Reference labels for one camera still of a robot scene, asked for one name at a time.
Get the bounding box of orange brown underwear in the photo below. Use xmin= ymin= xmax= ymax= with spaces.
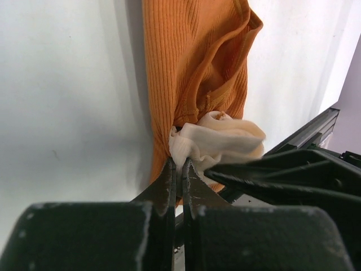
xmin=142 ymin=1 xmax=263 ymax=181

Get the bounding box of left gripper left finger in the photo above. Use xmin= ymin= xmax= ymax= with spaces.
xmin=1 ymin=159 xmax=176 ymax=270

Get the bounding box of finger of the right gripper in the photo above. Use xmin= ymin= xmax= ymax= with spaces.
xmin=205 ymin=150 xmax=360 ymax=211

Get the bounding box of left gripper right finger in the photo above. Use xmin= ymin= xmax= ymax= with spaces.
xmin=182 ymin=160 xmax=354 ymax=270

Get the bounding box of aluminium front rail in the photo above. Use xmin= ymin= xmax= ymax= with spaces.
xmin=265 ymin=108 xmax=340 ymax=156

